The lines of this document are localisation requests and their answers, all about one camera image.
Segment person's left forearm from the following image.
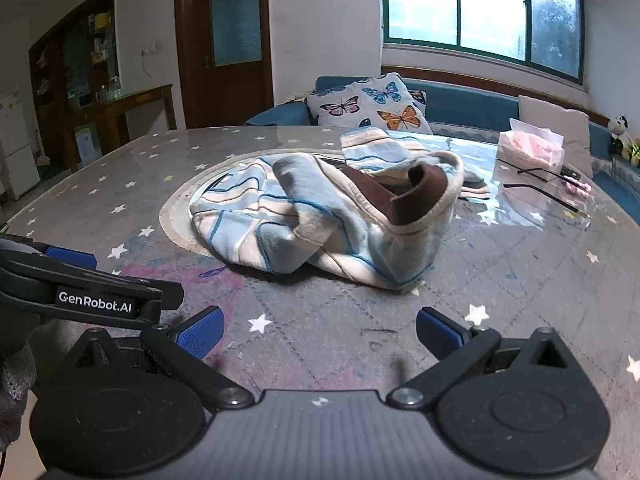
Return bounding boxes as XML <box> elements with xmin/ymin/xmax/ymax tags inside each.
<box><xmin>0</xmin><ymin>317</ymin><xmax>56</xmax><ymax>456</ymax></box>

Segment blue striped sweatshirt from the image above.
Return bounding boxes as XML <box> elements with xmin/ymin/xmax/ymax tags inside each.
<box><xmin>189</xmin><ymin>127</ymin><xmax>491</xmax><ymax>295</ymax></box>

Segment black eyeglasses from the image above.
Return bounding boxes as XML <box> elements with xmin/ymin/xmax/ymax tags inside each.
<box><xmin>495</xmin><ymin>157</ymin><xmax>592</xmax><ymax>219</ymax></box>

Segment brown wooden door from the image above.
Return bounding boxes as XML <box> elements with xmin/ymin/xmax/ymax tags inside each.
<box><xmin>174</xmin><ymin>0</ymin><xmax>275</xmax><ymax>130</ymax></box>

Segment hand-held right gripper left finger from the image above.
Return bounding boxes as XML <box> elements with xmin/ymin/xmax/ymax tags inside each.
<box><xmin>60</xmin><ymin>306</ymin><xmax>256</xmax><ymax>411</ymax></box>

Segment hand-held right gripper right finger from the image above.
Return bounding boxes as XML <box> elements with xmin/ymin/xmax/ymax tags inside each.
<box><xmin>386</xmin><ymin>306</ymin><xmax>583</xmax><ymax>411</ymax></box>

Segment beige pillow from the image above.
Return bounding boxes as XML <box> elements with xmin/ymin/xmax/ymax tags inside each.
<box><xmin>517</xmin><ymin>95</ymin><xmax>594</xmax><ymax>178</ymax></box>

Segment white refrigerator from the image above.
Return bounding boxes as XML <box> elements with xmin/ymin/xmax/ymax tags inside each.
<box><xmin>0</xmin><ymin>89</ymin><xmax>41</xmax><ymax>201</ymax></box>

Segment wooden shelf cabinet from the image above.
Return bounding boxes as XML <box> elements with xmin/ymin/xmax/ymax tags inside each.
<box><xmin>27</xmin><ymin>0</ymin><xmax>121</xmax><ymax>111</ymax></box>

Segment blue sofa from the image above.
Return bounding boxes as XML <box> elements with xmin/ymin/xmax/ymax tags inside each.
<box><xmin>244</xmin><ymin>76</ymin><xmax>640</xmax><ymax>201</ymax></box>

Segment butterfly print pillow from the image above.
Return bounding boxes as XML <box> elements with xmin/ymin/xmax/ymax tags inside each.
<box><xmin>306</xmin><ymin>72</ymin><xmax>433</xmax><ymax>135</ymax></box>

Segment panda plush toy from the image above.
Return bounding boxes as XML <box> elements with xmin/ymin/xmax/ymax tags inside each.
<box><xmin>607</xmin><ymin>114</ymin><xmax>632</xmax><ymax>154</ymax></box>

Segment wooden side table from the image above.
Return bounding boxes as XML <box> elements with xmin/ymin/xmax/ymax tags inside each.
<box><xmin>67</xmin><ymin>84</ymin><xmax>178</xmax><ymax>173</ymax></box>

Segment green framed window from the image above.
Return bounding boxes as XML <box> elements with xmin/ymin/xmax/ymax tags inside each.
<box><xmin>381</xmin><ymin>0</ymin><xmax>586</xmax><ymax>86</ymax></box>

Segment pink tissue pack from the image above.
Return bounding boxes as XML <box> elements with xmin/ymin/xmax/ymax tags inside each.
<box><xmin>497</xmin><ymin>117</ymin><xmax>566</xmax><ymax>174</ymax></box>

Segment grey star tablecloth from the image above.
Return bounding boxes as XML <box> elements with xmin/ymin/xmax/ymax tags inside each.
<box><xmin>0</xmin><ymin>125</ymin><xmax>640</xmax><ymax>480</ymax></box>

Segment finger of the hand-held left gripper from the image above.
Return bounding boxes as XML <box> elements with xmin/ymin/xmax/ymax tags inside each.
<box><xmin>0</xmin><ymin>245</ymin><xmax>98</xmax><ymax>272</ymax></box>
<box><xmin>52</xmin><ymin>267</ymin><xmax>184</xmax><ymax>332</ymax></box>

